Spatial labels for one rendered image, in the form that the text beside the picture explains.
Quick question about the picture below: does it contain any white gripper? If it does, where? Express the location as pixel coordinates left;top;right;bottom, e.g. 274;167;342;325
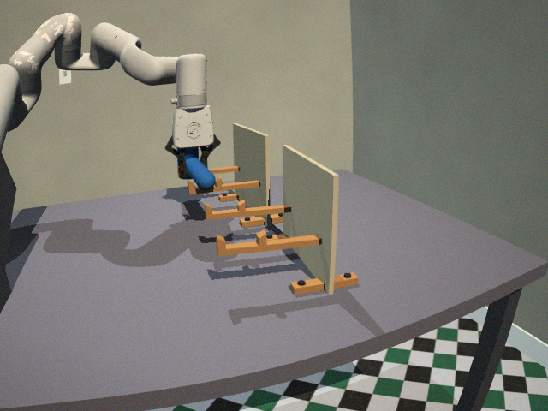
165;104;221;176

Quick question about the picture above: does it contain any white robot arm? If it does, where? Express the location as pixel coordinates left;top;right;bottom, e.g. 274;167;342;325
0;13;206;152

